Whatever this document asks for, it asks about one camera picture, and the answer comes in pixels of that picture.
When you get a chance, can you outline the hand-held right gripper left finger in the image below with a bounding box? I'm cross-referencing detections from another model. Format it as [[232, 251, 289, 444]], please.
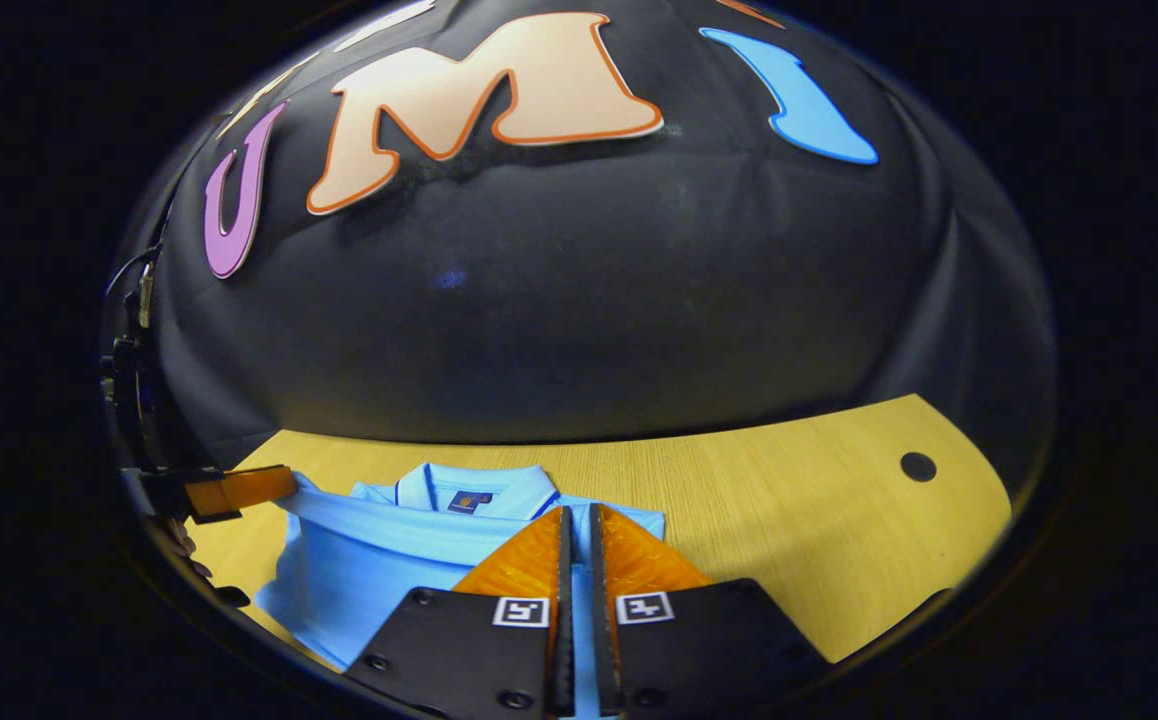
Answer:
[[344, 505, 576, 720]]

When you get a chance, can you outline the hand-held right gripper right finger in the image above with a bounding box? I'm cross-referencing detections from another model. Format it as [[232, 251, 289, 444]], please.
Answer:
[[589, 503, 830, 719]]

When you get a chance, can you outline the light blue polo T-shirt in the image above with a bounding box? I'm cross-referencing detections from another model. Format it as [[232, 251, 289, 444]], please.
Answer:
[[257, 462, 667, 720]]

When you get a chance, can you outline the black backdrop cloth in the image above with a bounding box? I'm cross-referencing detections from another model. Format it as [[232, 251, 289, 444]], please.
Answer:
[[99, 0, 1058, 501]]

